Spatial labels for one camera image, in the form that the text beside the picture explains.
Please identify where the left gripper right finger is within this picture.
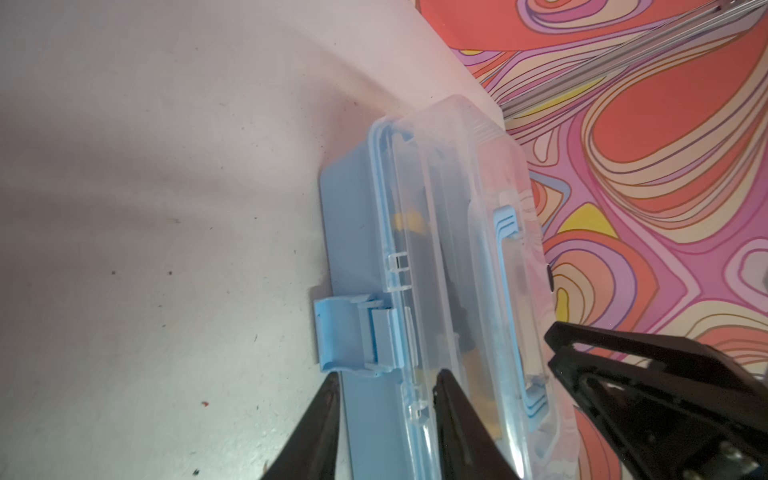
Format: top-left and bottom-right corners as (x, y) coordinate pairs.
(433, 369), (519, 480)

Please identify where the blue plastic tool box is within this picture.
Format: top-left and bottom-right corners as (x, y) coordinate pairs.
(314, 96), (580, 479)

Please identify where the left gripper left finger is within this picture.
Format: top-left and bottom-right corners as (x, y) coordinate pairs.
(262, 372), (341, 480)

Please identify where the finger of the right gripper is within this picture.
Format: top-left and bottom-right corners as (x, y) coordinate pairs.
(552, 367), (750, 479)
(544, 322), (767, 396)

